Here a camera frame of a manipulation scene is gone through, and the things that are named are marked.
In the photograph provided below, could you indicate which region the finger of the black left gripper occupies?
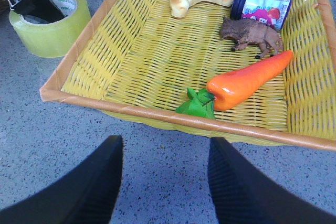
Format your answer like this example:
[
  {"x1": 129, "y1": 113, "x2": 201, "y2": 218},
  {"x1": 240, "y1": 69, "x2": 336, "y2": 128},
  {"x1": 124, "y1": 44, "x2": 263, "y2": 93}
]
[{"x1": 10, "y1": 0, "x2": 64, "y2": 23}]

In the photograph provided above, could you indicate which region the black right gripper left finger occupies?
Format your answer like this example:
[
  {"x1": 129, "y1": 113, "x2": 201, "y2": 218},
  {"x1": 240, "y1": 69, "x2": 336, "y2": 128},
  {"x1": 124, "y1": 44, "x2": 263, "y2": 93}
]
[{"x1": 1, "y1": 135, "x2": 123, "y2": 223}]

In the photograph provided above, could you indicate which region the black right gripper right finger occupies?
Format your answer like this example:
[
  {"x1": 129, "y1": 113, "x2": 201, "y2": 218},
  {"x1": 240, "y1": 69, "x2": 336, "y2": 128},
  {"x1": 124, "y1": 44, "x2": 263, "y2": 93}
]
[{"x1": 207, "y1": 137, "x2": 335, "y2": 223}]

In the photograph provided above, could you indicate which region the yellow clear packing tape roll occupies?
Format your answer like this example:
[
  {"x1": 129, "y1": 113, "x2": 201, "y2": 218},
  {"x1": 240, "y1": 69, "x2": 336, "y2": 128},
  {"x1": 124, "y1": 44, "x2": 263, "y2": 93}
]
[{"x1": 8, "y1": 0, "x2": 91, "y2": 58}]

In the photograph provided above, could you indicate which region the orange toy carrot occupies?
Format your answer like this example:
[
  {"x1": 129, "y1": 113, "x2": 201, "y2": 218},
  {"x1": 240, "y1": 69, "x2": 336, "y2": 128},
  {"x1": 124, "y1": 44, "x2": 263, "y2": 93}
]
[{"x1": 175, "y1": 50, "x2": 293, "y2": 119}]

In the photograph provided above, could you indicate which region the yellow woven plastic basket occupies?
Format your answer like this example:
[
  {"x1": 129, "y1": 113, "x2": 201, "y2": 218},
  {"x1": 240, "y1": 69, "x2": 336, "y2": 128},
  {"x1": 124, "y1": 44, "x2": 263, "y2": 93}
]
[{"x1": 40, "y1": 0, "x2": 335, "y2": 150}]

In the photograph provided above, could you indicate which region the brown toy boar figure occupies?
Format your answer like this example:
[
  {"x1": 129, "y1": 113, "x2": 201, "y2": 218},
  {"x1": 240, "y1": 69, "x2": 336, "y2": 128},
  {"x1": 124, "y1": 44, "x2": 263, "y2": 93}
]
[{"x1": 219, "y1": 17, "x2": 283, "y2": 59}]

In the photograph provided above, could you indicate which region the small labelled jar black lid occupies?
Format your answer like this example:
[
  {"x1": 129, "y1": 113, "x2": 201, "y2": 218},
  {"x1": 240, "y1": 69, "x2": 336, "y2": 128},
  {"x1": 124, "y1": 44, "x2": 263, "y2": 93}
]
[{"x1": 230, "y1": 0, "x2": 292, "y2": 31}]

